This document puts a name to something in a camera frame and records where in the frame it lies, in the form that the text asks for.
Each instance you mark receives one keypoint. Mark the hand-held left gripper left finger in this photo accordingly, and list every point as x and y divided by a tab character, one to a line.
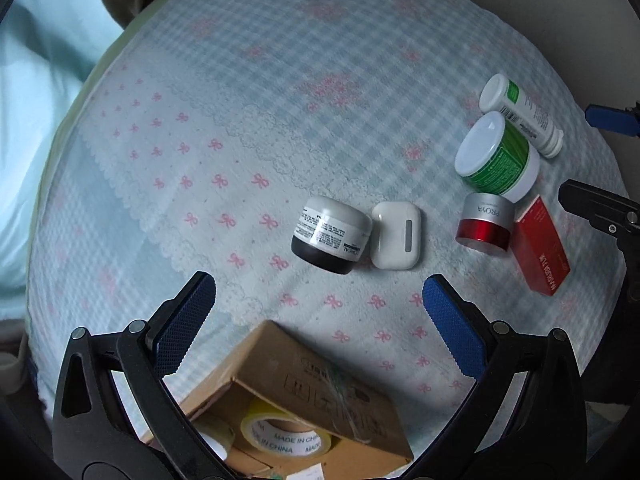
186	320

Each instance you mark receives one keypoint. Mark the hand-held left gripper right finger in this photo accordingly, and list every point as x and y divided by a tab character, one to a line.
452	325

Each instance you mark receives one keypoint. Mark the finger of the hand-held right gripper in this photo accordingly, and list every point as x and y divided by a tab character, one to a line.
600	207
612	119

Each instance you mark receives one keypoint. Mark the red carton box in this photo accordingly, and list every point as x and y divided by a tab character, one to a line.
542	247

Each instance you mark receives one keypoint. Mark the white bottle with green label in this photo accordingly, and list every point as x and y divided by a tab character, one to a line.
525	112

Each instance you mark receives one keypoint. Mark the red and silver cream jar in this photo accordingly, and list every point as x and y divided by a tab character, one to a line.
485	225

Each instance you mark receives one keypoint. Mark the white earbuds case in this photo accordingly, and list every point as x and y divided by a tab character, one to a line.
397	234

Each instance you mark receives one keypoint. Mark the green jar with white lid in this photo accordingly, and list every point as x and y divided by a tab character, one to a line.
500	157

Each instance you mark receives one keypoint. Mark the brown cardboard box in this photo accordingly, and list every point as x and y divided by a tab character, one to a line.
310	375

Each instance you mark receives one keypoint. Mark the black and white cream jar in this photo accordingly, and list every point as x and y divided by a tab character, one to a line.
330	232

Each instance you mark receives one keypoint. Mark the clear tape roll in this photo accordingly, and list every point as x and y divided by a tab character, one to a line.
216	441

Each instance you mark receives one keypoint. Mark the yellow printed tape roll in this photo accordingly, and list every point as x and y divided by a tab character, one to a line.
287	442

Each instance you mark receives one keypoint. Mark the white paper slip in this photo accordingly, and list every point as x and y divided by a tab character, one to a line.
300	473

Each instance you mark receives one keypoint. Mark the light blue pillow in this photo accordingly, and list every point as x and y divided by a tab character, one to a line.
40	135

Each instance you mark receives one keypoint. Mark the checked blanket with pink bows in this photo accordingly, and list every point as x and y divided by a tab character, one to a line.
300	110

